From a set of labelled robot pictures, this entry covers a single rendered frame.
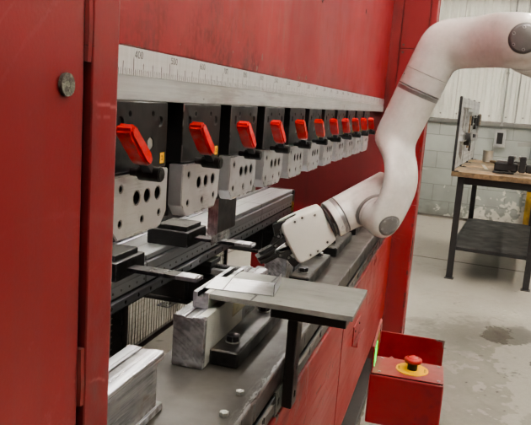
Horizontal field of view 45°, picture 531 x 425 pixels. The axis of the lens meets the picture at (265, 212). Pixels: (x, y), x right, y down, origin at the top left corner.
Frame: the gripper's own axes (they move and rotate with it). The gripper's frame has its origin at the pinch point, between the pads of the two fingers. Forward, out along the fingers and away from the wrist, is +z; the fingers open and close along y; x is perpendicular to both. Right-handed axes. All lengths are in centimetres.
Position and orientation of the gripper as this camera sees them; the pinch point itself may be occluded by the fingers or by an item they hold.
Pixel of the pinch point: (265, 255)
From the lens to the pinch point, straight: 139.4
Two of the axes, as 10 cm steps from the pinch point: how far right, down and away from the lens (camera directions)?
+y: -4.2, -8.7, -2.7
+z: -8.8, 4.7, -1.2
